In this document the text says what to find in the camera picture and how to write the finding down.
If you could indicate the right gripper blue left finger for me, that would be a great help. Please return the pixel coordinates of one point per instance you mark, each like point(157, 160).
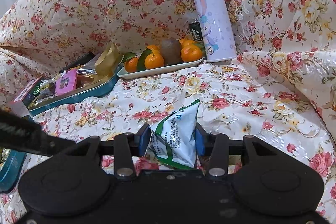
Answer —
point(142, 139)

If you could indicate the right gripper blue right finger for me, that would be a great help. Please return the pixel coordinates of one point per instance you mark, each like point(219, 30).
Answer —
point(202, 141)

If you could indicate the white green snack packet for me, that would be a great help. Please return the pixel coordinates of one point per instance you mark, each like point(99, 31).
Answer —
point(173, 138)

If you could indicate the teal tin tray with snacks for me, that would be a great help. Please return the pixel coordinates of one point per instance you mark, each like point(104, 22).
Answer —
point(98, 89)

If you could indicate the white rectangular fruit plate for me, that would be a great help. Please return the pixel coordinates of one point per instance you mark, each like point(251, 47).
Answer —
point(157, 71)

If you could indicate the left front mandarin orange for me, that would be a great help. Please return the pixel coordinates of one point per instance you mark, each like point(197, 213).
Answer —
point(131, 65)

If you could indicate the mandarin orange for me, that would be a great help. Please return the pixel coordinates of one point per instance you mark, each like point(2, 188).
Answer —
point(191, 53)
point(154, 60)
point(131, 65)

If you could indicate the middle front mandarin orange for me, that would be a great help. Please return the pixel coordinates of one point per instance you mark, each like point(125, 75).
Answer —
point(154, 60)

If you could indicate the gold foil snack packet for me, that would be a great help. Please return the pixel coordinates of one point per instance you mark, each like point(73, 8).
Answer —
point(108, 60)

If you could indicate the right front mandarin orange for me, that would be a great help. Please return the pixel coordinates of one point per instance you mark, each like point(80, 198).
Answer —
point(191, 53)

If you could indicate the brown kiwi fruit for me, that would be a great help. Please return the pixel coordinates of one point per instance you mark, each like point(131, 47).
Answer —
point(170, 50)

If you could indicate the floral fabric sofa cover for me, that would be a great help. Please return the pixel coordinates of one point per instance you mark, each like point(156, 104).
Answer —
point(280, 87)

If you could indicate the pink snack packet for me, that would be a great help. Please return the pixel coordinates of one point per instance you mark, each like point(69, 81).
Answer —
point(66, 82)

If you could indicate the black remote control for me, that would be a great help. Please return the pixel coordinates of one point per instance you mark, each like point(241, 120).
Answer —
point(80, 61)

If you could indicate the dark green coffee can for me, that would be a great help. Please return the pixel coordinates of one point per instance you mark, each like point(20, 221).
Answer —
point(195, 30)

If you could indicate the purple rabbit thermos bottle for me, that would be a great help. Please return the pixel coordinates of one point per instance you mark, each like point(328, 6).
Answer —
point(216, 30)

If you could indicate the red and white snack box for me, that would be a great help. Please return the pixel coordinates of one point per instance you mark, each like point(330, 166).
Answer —
point(20, 104)

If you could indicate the teal and gold tin lid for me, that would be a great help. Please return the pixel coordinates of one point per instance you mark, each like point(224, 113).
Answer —
point(11, 170)

